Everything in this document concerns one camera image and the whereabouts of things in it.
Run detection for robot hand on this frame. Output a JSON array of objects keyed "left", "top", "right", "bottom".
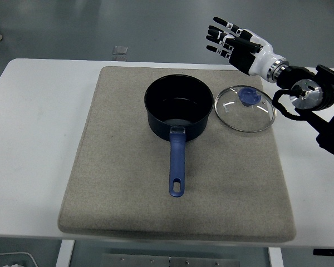
[{"left": 205, "top": 16, "right": 287, "bottom": 76}]

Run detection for glass pot lid blue knob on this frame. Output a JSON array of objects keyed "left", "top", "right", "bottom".
[{"left": 214, "top": 85, "right": 277, "bottom": 134}]

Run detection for beige fabric mat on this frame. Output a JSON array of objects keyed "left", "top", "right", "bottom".
[{"left": 57, "top": 66, "right": 297, "bottom": 242}]

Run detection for white table leg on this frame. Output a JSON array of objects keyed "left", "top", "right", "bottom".
[
  {"left": 268, "top": 246, "right": 284, "bottom": 267},
  {"left": 55, "top": 239, "right": 76, "bottom": 267}
]

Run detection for black flat bar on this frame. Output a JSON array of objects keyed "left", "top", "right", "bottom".
[{"left": 313, "top": 248, "right": 334, "bottom": 257}]

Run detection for grey metal plate with screws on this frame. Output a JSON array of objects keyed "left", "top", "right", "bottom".
[{"left": 100, "top": 253, "right": 242, "bottom": 267}]

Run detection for white rounded tray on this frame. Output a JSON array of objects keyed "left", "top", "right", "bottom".
[{"left": 0, "top": 251, "right": 36, "bottom": 267}]

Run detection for dark saucepan with blue handle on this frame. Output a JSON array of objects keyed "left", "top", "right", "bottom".
[{"left": 144, "top": 73, "right": 214, "bottom": 198}]

